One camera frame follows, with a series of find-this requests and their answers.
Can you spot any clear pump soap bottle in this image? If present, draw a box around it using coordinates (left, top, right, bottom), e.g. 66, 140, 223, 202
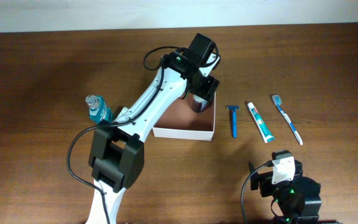
192, 95, 209, 113

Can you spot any white teal toothpaste tube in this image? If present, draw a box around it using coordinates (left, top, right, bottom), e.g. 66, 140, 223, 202
247, 102, 275, 143

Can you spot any right black cable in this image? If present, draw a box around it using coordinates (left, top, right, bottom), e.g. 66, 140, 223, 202
240, 162, 273, 224

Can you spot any white cardboard box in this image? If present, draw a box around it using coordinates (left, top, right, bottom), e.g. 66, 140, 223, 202
152, 94, 216, 141

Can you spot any blue white toothbrush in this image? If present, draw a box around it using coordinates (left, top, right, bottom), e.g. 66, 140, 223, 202
272, 95, 303, 146

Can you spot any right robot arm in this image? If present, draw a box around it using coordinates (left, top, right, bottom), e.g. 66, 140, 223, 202
241, 150, 322, 223

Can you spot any green white soap box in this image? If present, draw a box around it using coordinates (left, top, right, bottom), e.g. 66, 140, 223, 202
115, 107, 128, 119

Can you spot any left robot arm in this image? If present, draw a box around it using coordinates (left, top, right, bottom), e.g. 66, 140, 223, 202
87, 33, 221, 223

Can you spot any left black cable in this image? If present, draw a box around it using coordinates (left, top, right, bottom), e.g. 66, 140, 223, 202
67, 45, 221, 224

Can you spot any blue disposable razor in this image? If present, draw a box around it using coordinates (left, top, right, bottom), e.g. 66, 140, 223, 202
226, 105, 239, 138

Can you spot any teal mouthwash bottle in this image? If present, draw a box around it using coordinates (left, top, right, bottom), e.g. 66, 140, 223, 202
85, 95, 113, 124

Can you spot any black cable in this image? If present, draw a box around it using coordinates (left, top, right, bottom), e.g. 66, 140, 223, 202
67, 45, 221, 224
240, 162, 273, 224

